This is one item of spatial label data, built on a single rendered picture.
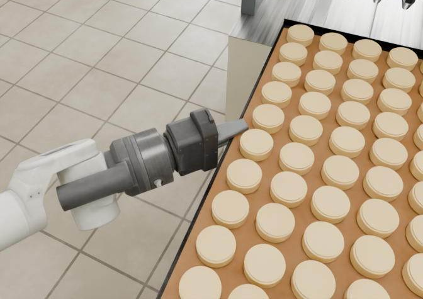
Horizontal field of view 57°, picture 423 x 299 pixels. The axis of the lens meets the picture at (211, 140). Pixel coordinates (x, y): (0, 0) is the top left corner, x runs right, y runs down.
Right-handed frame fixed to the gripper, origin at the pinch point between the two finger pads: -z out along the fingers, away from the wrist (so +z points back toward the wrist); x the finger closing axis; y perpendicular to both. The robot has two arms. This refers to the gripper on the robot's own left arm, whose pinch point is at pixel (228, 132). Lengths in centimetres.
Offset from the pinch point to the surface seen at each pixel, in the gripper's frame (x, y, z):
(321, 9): -10, 34, -42
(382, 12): -14, 31, -60
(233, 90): -36, 39, -21
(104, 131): -100, 95, 19
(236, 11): -101, 160, -85
